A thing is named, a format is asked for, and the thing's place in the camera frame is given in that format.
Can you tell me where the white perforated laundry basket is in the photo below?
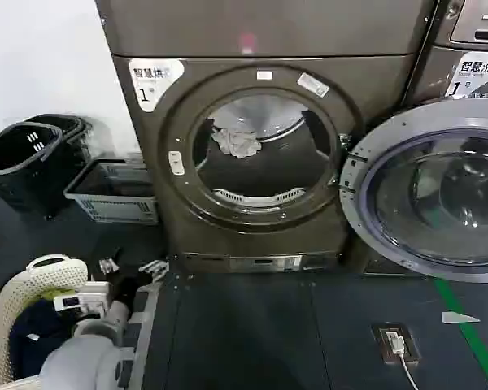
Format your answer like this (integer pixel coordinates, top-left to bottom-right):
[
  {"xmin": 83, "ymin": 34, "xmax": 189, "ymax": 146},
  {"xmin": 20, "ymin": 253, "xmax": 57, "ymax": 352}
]
[{"xmin": 0, "ymin": 253, "xmax": 94, "ymax": 390}]

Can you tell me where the round glass dryer door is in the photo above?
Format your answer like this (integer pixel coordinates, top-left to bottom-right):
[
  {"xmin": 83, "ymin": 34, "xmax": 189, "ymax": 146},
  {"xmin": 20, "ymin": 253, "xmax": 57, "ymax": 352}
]
[{"xmin": 338, "ymin": 115, "xmax": 488, "ymax": 284}]

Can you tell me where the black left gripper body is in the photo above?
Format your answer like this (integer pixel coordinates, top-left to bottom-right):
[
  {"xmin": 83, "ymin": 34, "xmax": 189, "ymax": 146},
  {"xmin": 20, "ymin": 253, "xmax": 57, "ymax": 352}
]
[{"xmin": 113, "ymin": 271, "xmax": 155, "ymax": 306}]

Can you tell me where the white arrow floor sticker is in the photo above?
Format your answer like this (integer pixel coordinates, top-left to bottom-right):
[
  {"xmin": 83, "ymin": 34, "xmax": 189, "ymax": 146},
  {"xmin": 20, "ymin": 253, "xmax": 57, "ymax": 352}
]
[{"xmin": 442, "ymin": 311, "xmax": 481, "ymax": 325}]

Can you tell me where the green garment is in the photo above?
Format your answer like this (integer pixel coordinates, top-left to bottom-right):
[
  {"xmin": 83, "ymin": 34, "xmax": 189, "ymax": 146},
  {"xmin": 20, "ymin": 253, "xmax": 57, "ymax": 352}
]
[{"xmin": 35, "ymin": 287, "xmax": 68, "ymax": 305}]

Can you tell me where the grey washing machine with label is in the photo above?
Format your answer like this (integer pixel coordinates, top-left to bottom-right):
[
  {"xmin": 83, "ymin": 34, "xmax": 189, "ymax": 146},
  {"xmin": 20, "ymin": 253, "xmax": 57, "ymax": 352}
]
[{"xmin": 409, "ymin": 0, "xmax": 488, "ymax": 107}]

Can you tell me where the white grey crumpled cloth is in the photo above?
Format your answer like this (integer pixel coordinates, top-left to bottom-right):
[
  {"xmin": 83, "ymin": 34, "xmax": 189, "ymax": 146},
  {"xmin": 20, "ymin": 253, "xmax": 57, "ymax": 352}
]
[{"xmin": 210, "ymin": 127, "xmax": 264, "ymax": 160}]

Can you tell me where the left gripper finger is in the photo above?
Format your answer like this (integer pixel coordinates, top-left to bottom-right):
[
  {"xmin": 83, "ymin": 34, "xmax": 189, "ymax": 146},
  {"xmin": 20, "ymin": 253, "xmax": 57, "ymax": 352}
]
[
  {"xmin": 138, "ymin": 259, "xmax": 172, "ymax": 284},
  {"xmin": 98, "ymin": 248, "xmax": 125, "ymax": 281}
]

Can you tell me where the white plug with cable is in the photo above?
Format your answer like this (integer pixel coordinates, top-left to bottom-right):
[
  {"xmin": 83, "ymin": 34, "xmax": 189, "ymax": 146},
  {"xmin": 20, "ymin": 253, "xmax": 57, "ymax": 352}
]
[{"xmin": 385, "ymin": 331, "xmax": 420, "ymax": 390}]

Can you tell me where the grey dryer with round opening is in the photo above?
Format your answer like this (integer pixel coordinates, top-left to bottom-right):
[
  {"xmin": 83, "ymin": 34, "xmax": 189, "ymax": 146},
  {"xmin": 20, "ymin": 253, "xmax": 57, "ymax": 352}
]
[{"xmin": 94, "ymin": 0, "xmax": 441, "ymax": 274}]

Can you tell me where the floor power socket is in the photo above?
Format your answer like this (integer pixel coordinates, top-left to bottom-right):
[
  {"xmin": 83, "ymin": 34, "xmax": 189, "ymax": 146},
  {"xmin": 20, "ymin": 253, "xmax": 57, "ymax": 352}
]
[{"xmin": 371, "ymin": 322, "xmax": 423, "ymax": 365}]

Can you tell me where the grey plastic crate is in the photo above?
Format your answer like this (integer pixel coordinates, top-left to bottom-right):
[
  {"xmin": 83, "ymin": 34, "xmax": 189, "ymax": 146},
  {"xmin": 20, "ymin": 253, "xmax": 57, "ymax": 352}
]
[{"xmin": 63, "ymin": 158, "xmax": 160, "ymax": 225}]

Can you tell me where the green floor tape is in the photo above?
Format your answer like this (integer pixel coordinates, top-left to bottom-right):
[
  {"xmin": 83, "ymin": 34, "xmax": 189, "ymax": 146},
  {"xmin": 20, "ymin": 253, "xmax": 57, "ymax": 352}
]
[{"xmin": 432, "ymin": 279, "xmax": 488, "ymax": 390}]

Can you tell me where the black plastic laundry basket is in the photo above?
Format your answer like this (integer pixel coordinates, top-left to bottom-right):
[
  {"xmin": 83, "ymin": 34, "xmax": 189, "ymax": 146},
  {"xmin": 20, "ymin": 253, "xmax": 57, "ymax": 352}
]
[
  {"xmin": 23, "ymin": 114, "xmax": 94, "ymax": 171},
  {"xmin": 0, "ymin": 123, "xmax": 65, "ymax": 217}
]

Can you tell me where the white lint filter grille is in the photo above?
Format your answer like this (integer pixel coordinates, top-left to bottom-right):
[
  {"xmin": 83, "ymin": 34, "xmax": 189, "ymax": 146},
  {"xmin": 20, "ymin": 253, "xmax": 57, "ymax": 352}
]
[{"xmin": 212, "ymin": 187, "xmax": 305, "ymax": 205}]

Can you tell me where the dark blue garment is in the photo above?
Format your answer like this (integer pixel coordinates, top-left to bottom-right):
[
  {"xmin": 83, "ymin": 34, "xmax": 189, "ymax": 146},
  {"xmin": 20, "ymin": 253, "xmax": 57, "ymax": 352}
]
[{"xmin": 8, "ymin": 301, "xmax": 85, "ymax": 379}]

